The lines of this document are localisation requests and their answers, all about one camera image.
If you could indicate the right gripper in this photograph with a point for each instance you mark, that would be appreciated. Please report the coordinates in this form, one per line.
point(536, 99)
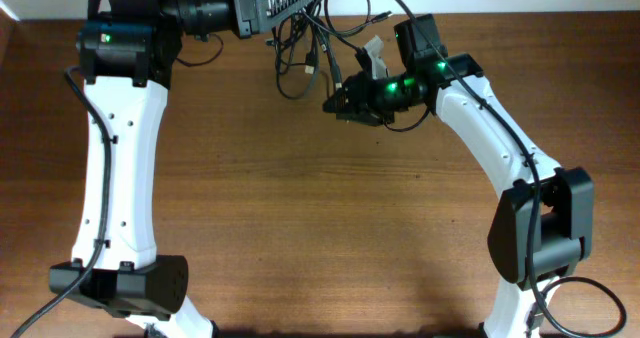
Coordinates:
point(364, 84)

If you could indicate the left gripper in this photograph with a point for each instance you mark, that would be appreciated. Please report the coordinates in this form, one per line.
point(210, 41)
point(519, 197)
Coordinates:
point(241, 6)

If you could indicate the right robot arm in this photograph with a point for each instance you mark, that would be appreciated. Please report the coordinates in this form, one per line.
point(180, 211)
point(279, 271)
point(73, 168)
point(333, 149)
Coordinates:
point(545, 211)

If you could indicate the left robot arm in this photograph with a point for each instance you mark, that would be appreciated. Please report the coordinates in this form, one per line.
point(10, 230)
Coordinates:
point(127, 49)

